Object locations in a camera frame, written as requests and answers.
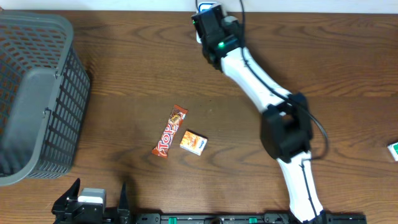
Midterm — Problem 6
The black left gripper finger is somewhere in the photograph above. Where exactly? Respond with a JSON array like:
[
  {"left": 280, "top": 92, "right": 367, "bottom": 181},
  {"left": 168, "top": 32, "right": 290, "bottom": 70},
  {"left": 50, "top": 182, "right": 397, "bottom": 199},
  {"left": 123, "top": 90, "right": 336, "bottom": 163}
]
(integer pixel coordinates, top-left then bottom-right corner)
[
  {"left": 53, "top": 178, "right": 80, "bottom": 207},
  {"left": 118, "top": 182, "right": 129, "bottom": 212}
]

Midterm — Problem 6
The orange snack box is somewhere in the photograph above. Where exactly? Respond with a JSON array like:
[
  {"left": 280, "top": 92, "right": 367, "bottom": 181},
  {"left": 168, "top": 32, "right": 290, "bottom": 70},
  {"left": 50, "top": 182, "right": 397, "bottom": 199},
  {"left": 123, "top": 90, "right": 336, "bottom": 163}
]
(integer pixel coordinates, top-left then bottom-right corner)
[{"left": 180, "top": 131, "right": 208, "bottom": 156}]

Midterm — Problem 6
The orange chocolate bar wrapper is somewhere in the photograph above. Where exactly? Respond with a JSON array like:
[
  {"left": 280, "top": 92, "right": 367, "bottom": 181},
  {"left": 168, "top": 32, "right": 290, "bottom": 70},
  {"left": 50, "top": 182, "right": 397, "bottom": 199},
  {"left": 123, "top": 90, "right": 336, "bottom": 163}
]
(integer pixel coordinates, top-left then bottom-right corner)
[{"left": 152, "top": 105, "right": 188, "bottom": 158}]

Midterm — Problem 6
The white green box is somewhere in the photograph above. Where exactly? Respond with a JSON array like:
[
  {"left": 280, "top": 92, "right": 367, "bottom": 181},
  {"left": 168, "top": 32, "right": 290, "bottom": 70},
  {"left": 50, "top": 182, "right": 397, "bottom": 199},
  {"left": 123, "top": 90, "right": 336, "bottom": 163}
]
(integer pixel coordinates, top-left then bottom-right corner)
[{"left": 387, "top": 142, "right": 398, "bottom": 162}]

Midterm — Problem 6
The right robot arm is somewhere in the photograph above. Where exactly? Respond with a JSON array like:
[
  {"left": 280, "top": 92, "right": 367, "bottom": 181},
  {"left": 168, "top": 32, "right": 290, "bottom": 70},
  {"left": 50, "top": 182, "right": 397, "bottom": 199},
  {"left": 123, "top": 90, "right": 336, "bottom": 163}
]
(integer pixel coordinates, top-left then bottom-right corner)
[{"left": 192, "top": 2, "right": 323, "bottom": 223}]

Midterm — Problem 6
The white barcode scanner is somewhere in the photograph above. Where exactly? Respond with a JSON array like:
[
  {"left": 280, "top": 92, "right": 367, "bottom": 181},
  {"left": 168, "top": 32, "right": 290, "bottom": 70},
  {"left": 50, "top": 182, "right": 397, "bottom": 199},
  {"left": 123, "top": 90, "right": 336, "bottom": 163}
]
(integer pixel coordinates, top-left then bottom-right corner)
[{"left": 195, "top": 1, "right": 223, "bottom": 44}]

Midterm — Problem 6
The grey plastic basket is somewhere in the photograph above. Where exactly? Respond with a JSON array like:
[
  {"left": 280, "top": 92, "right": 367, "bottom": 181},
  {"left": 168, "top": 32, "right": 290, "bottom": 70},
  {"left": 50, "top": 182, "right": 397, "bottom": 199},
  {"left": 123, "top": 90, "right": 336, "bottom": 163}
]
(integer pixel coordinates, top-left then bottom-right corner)
[{"left": 1, "top": 11, "right": 91, "bottom": 186}]

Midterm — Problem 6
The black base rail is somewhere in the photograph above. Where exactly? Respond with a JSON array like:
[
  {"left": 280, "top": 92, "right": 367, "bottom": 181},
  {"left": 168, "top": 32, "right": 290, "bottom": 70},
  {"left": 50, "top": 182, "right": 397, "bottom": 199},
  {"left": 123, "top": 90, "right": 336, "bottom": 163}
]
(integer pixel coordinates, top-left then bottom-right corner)
[{"left": 131, "top": 212, "right": 367, "bottom": 224}]

